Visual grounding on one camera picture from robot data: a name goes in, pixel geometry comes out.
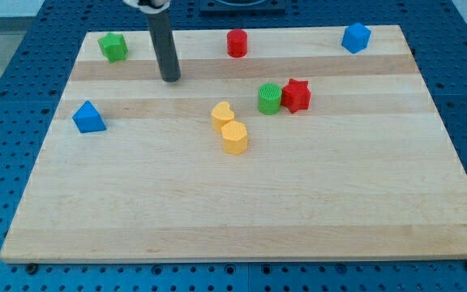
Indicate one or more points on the blue triangular block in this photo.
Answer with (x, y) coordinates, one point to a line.
(88, 119)

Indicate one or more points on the yellow hexagon block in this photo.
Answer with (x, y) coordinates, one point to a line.
(235, 137)

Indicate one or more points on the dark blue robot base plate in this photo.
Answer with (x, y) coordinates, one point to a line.
(216, 7)

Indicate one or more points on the yellow heart block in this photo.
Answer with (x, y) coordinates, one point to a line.
(221, 114)

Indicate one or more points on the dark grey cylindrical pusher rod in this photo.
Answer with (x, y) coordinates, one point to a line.
(163, 44)

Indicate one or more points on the blue cube block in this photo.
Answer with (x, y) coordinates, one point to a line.
(356, 38)

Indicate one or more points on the red cylinder block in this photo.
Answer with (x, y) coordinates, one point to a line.
(237, 43)

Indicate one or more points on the light wooden board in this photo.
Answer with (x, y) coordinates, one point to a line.
(367, 173)

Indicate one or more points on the red star block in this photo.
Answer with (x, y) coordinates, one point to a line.
(296, 95)

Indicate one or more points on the green cylinder block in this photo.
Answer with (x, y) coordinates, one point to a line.
(269, 99)

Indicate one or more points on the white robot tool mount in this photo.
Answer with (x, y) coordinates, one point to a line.
(151, 4)

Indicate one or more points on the green star block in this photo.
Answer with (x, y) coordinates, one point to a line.
(113, 47)

